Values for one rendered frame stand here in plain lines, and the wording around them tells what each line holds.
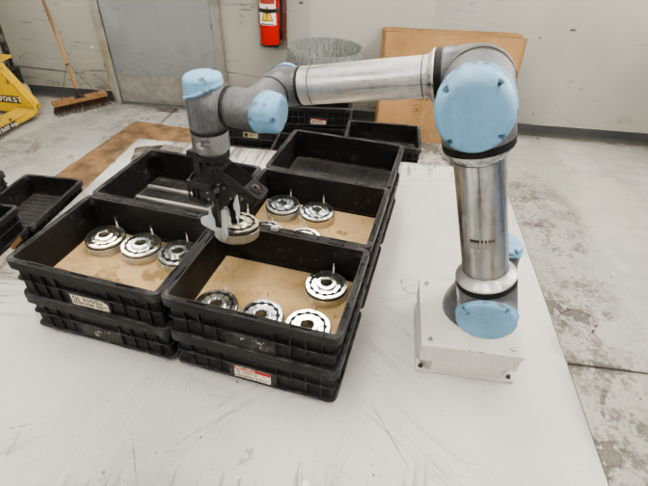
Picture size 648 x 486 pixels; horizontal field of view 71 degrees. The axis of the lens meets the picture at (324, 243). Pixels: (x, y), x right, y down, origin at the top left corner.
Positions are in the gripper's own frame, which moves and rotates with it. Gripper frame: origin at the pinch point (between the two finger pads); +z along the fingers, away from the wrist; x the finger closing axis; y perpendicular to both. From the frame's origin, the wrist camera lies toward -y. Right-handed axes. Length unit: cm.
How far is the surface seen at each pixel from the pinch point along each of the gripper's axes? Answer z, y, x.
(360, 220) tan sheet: 16.4, -20.7, -38.4
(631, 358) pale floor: 100, -136, -98
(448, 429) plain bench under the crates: 30, -56, 12
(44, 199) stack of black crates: 60, 143, -60
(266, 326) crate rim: 7.5, -16.6, 17.2
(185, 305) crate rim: 6.8, 1.3, 18.4
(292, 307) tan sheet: 16.6, -15.8, 2.2
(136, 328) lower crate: 18.9, 16.2, 19.3
